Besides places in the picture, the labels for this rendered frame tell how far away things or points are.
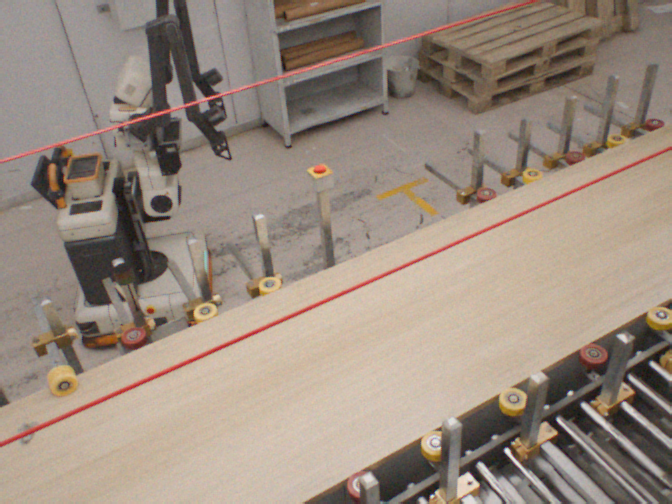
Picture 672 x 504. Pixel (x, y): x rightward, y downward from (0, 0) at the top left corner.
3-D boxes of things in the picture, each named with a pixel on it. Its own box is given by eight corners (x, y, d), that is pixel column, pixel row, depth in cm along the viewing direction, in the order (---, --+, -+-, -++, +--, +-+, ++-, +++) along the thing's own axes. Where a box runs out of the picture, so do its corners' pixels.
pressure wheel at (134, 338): (127, 354, 236) (118, 331, 229) (149, 345, 239) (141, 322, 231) (133, 369, 230) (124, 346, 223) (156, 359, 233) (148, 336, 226)
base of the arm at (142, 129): (129, 117, 288) (127, 130, 278) (141, 105, 285) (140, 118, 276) (146, 130, 293) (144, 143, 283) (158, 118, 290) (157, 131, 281)
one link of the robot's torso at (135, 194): (133, 234, 333) (120, 192, 318) (137, 202, 355) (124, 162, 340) (187, 225, 335) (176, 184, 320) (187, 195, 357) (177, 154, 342)
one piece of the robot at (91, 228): (92, 325, 340) (34, 188, 288) (103, 259, 382) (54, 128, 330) (159, 314, 343) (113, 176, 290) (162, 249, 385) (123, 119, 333)
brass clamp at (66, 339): (35, 347, 224) (30, 337, 221) (75, 331, 229) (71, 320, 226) (39, 359, 220) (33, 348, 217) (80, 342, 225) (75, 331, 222)
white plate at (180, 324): (123, 362, 246) (116, 343, 240) (190, 333, 255) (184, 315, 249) (124, 363, 246) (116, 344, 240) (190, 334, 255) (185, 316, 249)
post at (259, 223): (269, 310, 269) (251, 213, 239) (277, 307, 270) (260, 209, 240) (272, 315, 266) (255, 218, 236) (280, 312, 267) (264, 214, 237)
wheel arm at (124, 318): (104, 287, 261) (101, 279, 259) (113, 284, 262) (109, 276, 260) (136, 357, 231) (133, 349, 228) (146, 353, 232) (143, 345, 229)
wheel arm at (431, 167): (424, 170, 312) (424, 162, 309) (430, 167, 313) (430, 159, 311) (485, 214, 282) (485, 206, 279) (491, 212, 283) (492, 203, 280)
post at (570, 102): (551, 187, 321) (566, 95, 291) (557, 185, 322) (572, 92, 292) (556, 191, 318) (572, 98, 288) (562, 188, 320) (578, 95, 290)
